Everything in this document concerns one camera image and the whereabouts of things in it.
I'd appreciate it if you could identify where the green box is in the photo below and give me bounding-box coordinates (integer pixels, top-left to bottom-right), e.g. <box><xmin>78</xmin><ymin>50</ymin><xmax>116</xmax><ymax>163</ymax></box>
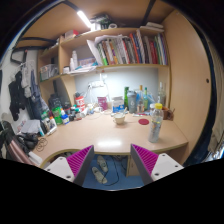
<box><xmin>51</xmin><ymin>106</ymin><xmax>64</xmax><ymax>126</ymax></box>

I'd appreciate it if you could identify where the clear glass bottle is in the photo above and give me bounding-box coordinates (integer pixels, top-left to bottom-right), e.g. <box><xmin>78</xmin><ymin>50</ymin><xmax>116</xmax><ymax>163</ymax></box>
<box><xmin>157</xmin><ymin>81</ymin><xmax>167</xmax><ymax>107</ymax></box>

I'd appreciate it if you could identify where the grey slipper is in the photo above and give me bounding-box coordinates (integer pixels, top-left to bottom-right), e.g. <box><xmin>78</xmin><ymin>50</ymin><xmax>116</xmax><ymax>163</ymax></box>
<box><xmin>91</xmin><ymin>166</ymin><xmax>108</xmax><ymax>185</ymax></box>
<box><xmin>96</xmin><ymin>155</ymin><xmax>109</xmax><ymax>173</ymax></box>

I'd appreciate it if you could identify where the cream ceramic cup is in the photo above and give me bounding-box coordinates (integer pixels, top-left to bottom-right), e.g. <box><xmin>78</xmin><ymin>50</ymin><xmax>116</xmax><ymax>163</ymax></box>
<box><xmin>112</xmin><ymin>112</ymin><xmax>127</xmax><ymax>126</ymax></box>

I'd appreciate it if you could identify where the wooden shelf unit with books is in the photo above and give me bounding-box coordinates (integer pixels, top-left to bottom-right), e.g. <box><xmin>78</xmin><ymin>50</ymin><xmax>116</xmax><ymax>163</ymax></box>
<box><xmin>36</xmin><ymin>9</ymin><xmax>172</xmax><ymax>101</ymax></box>

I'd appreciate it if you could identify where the white light tube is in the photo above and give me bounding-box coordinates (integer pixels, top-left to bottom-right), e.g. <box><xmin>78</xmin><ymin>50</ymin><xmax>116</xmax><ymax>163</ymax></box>
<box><xmin>76</xmin><ymin>9</ymin><xmax>93</xmax><ymax>30</ymax></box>

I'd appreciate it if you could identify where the magenta snack packet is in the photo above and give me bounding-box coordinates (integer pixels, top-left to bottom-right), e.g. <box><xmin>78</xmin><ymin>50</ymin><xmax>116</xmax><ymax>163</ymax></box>
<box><xmin>97</xmin><ymin>96</ymin><xmax>109</xmax><ymax>111</ymax></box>

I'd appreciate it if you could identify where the slim yellow-capped bottle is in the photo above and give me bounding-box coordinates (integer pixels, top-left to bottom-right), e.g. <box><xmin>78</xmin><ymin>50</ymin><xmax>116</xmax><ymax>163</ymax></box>
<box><xmin>137</xmin><ymin>84</ymin><xmax>145</xmax><ymax>113</ymax></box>

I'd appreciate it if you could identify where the red and white can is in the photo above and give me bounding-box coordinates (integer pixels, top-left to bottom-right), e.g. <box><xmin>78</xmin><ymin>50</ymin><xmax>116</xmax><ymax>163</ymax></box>
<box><xmin>74</xmin><ymin>95</ymin><xmax>86</xmax><ymax>113</ymax></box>

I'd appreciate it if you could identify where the white wall power socket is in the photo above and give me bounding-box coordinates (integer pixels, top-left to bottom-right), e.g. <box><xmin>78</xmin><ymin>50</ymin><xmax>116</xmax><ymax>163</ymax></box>
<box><xmin>89</xmin><ymin>80</ymin><xmax>106</xmax><ymax>89</ymax></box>

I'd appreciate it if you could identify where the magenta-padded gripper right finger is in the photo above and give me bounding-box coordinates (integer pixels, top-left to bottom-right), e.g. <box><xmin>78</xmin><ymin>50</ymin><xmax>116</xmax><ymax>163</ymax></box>
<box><xmin>129</xmin><ymin>143</ymin><xmax>185</xmax><ymax>186</ymax></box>

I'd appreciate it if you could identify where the black cable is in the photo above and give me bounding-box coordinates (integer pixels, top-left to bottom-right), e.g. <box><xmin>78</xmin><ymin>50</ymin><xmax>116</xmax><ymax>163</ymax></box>
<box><xmin>106</xmin><ymin>156</ymin><xmax>126</xmax><ymax>186</ymax></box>

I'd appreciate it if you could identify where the clear yellow-capped drink bottle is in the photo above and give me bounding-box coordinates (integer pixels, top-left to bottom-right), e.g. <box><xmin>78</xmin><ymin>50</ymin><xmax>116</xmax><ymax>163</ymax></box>
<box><xmin>147</xmin><ymin>102</ymin><xmax>165</xmax><ymax>144</ymax></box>

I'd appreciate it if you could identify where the tall green bottle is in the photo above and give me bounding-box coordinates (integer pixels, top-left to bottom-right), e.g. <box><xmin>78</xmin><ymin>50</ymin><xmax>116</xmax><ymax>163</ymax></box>
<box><xmin>123</xmin><ymin>86</ymin><xmax>130</xmax><ymax>108</ymax></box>

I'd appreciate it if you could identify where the black hanging garment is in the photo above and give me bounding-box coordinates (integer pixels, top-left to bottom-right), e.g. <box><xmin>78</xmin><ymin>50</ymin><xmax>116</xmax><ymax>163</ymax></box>
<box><xmin>8</xmin><ymin>71</ymin><xmax>27</xmax><ymax>122</ymax></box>

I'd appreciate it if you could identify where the grey hanging garment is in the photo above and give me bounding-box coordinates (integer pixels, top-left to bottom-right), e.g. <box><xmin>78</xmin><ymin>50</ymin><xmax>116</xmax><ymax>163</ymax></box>
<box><xmin>20</xmin><ymin>61</ymin><xmax>44</xmax><ymax>119</ymax></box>

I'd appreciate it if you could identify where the small green glass bottle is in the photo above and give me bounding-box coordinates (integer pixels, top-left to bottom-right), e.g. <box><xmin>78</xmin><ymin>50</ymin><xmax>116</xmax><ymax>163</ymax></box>
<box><xmin>143</xmin><ymin>87</ymin><xmax>150</xmax><ymax>111</ymax></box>

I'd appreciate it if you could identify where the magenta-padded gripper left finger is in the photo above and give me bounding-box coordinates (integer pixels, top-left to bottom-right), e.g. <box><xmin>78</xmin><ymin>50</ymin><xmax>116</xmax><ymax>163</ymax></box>
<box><xmin>44</xmin><ymin>144</ymin><xmax>96</xmax><ymax>187</ymax></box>

